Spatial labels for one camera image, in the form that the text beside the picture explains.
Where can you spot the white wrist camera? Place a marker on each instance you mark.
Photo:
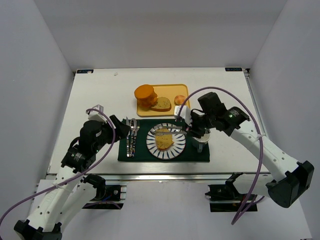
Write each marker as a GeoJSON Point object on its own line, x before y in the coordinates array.
{"type": "Point", "coordinates": [96, 113]}
{"type": "Point", "coordinates": [183, 113]}

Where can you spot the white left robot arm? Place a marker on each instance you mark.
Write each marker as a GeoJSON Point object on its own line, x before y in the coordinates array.
{"type": "Point", "coordinates": [71, 190]}

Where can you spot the seeded bread slice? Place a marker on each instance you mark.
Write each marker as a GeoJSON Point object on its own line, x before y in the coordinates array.
{"type": "Point", "coordinates": [164, 141]}

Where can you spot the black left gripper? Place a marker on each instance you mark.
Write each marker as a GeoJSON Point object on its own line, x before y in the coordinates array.
{"type": "Point", "coordinates": [116, 126]}

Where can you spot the steel spoon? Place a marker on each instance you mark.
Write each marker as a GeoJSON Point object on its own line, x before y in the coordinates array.
{"type": "Point", "coordinates": [135, 137]}

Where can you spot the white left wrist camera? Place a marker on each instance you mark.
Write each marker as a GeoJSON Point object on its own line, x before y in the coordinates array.
{"type": "Point", "coordinates": [96, 113]}

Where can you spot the grey ceramic mug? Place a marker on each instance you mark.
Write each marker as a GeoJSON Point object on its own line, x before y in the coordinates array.
{"type": "Point", "coordinates": [200, 143]}

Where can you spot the metal serving tongs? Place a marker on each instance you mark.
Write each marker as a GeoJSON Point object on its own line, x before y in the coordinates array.
{"type": "Point", "coordinates": [168, 130]}

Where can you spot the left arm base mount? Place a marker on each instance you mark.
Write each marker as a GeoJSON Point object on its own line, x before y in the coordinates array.
{"type": "Point", "coordinates": [108, 195]}

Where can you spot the yellow plastic tray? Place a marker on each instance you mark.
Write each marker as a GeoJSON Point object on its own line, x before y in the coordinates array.
{"type": "Point", "coordinates": [164, 90]}

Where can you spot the white blue striped plate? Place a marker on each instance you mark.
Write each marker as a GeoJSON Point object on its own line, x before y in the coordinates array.
{"type": "Point", "coordinates": [173, 152]}

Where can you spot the dark green cloth placemat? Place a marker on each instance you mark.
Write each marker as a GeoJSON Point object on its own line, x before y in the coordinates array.
{"type": "Point", "coordinates": [142, 154]}

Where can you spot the bread slice on tray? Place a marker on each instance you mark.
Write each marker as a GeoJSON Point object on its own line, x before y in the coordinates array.
{"type": "Point", "coordinates": [163, 104]}

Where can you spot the steel table knife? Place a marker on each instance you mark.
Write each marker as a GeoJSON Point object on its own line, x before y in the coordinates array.
{"type": "Point", "coordinates": [128, 139]}

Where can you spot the round pink bun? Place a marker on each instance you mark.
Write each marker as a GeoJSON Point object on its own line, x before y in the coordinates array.
{"type": "Point", "coordinates": [179, 99]}

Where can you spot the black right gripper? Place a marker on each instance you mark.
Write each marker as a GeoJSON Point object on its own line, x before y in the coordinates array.
{"type": "Point", "coordinates": [197, 125]}

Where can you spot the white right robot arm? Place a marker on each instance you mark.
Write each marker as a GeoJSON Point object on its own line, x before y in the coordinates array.
{"type": "Point", "coordinates": [287, 179]}

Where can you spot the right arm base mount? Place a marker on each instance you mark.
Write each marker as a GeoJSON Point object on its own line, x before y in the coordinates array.
{"type": "Point", "coordinates": [226, 196]}

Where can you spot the orange bread loaf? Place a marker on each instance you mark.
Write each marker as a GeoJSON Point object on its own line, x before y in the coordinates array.
{"type": "Point", "coordinates": [146, 96]}

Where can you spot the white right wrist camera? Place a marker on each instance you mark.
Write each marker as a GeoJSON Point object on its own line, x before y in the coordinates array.
{"type": "Point", "coordinates": [183, 113]}

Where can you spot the steel fork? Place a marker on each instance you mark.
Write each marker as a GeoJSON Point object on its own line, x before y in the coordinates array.
{"type": "Point", "coordinates": [133, 124]}

